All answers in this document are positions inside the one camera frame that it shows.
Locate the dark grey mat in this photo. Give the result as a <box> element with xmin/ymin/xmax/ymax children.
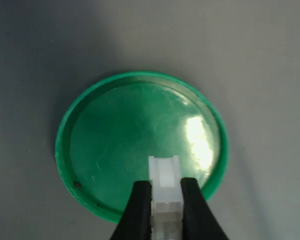
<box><xmin>0</xmin><ymin>0</ymin><xmax>300</xmax><ymax>240</ymax></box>

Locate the small white plastic terminal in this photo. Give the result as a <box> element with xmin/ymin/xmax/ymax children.
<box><xmin>148</xmin><ymin>154</ymin><xmax>183</xmax><ymax>240</ymax></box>

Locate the round green lid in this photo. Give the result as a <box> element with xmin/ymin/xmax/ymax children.
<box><xmin>54</xmin><ymin>70</ymin><xmax>230</xmax><ymax>224</ymax></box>

